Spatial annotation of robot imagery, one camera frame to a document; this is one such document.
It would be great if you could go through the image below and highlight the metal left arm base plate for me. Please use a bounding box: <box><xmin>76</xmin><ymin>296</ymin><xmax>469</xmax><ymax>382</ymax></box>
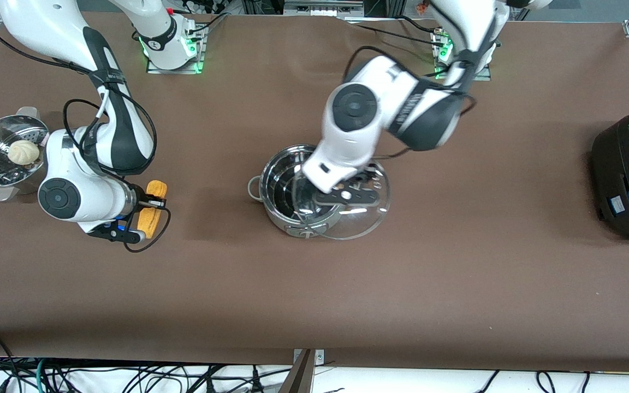
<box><xmin>434</xmin><ymin>30</ymin><xmax>492</xmax><ymax>81</ymax></box>

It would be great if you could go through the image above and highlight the brown table cover mat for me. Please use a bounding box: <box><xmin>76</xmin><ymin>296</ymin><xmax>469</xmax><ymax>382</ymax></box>
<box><xmin>0</xmin><ymin>10</ymin><xmax>629</xmax><ymax>372</ymax></box>

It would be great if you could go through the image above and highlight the metal table edge bracket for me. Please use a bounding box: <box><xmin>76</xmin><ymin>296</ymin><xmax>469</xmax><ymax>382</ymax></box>
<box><xmin>279</xmin><ymin>348</ymin><xmax>326</xmax><ymax>393</ymax></box>

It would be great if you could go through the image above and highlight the black base power cable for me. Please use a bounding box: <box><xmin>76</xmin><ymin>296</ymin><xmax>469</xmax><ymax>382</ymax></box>
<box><xmin>336</xmin><ymin>15</ymin><xmax>442</xmax><ymax>34</ymax></box>
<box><xmin>186</xmin><ymin>12</ymin><xmax>230</xmax><ymax>41</ymax></box>
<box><xmin>355</xmin><ymin>24</ymin><xmax>446</xmax><ymax>47</ymax></box>

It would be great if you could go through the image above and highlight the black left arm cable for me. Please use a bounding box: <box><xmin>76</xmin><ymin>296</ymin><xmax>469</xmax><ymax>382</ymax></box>
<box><xmin>347</xmin><ymin>44</ymin><xmax>477</xmax><ymax>160</ymax></box>

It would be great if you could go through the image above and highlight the round glass pot lid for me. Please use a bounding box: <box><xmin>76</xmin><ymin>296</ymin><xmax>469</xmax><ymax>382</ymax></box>
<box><xmin>292</xmin><ymin>158</ymin><xmax>392</xmax><ymax>241</ymax></box>

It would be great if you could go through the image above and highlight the white steamed bun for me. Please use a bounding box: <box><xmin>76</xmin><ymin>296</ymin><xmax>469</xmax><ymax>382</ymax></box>
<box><xmin>8</xmin><ymin>140</ymin><xmax>40</xmax><ymax>165</ymax></box>

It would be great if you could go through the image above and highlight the yellow corn cob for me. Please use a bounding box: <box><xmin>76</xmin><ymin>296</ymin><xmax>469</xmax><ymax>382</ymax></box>
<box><xmin>137</xmin><ymin>180</ymin><xmax>168</xmax><ymax>240</ymax></box>

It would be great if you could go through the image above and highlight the steel pot with grey handles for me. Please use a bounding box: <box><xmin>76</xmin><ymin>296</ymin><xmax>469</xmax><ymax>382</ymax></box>
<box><xmin>247</xmin><ymin>144</ymin><xmax>348</xmax><ymax>239</ymax></box>

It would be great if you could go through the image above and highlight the grey power strip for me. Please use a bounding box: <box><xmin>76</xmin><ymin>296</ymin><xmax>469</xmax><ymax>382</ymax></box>
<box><xmin>283</xmin><ymin>0</ymin><xmax>365</xmax><ymax>17</ymax></box>

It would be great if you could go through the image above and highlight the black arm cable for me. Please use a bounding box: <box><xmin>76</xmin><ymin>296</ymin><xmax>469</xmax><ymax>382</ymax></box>
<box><xmin>0</xmin><ymin>0</ymin><xmax>172</xmax><ymax>253</ymax></box>
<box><xmin>347</xmin><ymin>44</ymin><xmax>477</xmax><ymax>160</ymax></box>

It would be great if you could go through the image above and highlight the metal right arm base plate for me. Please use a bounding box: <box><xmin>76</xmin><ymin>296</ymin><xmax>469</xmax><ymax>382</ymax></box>
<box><xmin>146</xmin><ymin>25</ymin><xmax>206</xmax><ymax>74</ymax></box>

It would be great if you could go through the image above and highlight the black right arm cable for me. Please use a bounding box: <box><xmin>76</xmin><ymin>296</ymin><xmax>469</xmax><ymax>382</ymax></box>
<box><xmin>0</xmin><ymin>0</ymin><xmax>172</xmax><ymax>253</ymax></box>

